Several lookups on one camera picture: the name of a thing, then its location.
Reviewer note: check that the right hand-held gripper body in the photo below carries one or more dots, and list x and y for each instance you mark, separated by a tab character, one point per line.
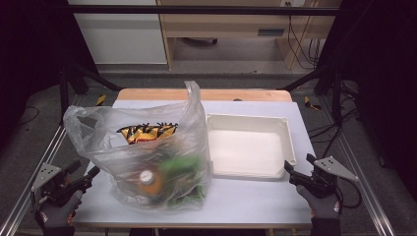
334	168

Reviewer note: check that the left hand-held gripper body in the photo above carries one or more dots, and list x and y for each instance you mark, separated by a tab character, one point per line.
46	177

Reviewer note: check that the clear plastic shopping bag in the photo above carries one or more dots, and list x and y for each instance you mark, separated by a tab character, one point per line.
98	147

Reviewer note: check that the white plastic tray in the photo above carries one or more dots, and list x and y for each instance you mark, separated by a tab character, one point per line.
246	147

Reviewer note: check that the orange juice bottle white cap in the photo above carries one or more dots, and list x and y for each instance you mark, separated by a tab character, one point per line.
150	185

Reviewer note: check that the black yellow chips bag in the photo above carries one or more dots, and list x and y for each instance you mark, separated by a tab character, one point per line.
147	134

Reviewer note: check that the green snack packet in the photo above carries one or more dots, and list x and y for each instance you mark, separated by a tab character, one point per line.
180	164

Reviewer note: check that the person's left hand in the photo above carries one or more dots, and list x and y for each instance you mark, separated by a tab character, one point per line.
55	216

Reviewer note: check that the person's right hand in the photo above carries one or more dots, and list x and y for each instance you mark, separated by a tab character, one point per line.
323	208

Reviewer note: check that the yellow black tape piece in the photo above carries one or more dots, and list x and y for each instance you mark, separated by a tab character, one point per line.
308	102
101	100

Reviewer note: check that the black metal stand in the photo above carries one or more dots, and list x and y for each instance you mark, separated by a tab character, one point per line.
336	98
64	95

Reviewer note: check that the black curtain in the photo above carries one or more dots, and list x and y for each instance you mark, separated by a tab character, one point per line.
29	49
383	65

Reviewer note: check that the white cabinet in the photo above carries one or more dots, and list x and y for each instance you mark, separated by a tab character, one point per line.
121	39

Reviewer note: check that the light wooden desk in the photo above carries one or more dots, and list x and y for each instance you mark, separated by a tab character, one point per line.
223	26

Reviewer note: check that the aluminium rail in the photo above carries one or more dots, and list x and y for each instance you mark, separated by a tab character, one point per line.
360	183
52	144

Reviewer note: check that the black horizontal frame bar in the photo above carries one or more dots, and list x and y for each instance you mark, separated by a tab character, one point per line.
196	10

